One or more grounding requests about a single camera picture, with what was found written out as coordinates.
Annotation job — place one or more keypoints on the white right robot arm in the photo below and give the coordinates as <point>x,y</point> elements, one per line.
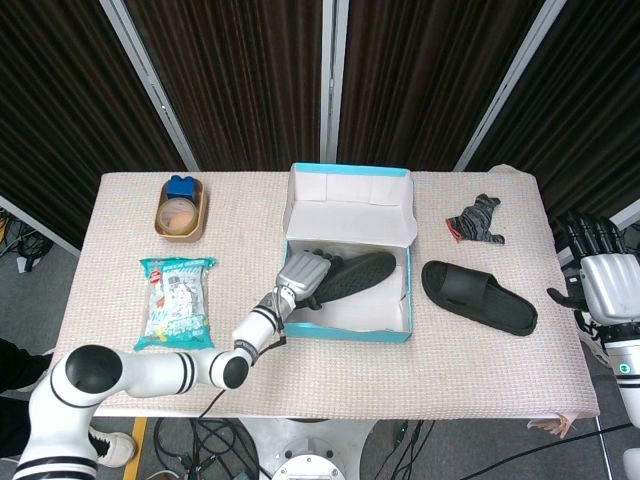
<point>625,370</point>

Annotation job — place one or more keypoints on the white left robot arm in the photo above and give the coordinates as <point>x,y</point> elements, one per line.
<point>150,375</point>

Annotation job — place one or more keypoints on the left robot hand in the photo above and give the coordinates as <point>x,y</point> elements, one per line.
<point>302,272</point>

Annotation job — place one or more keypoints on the teal cardboard shoe box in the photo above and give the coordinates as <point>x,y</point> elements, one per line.
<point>350,210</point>

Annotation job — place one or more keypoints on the clear packing tape roll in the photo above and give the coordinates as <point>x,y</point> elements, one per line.
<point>162,218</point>

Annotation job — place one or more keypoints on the teal snack bag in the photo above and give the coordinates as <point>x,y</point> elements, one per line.
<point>175,300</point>

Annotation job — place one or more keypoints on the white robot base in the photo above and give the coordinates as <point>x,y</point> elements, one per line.
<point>310,450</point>

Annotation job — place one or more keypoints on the black rubber slipper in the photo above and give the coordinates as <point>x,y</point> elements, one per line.
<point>360,275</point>
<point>460,285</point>

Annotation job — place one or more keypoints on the white sneaker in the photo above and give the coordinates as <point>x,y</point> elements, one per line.
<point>112,447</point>

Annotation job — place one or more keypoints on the beige waffle tablecloth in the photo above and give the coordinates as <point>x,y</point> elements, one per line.
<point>400,375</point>

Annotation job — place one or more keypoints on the black trouser leg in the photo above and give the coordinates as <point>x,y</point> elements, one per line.
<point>20,365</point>

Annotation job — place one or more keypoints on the white metal partition post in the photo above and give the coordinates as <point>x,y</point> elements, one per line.
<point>150,85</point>
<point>334,75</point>
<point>505,90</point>

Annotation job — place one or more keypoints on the blue plastic block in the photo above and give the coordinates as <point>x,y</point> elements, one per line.
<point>180,189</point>

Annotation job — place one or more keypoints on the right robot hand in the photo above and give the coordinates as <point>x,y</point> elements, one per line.
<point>610,285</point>

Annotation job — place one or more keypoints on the grey patterned sock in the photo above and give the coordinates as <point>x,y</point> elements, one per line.
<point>475,225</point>

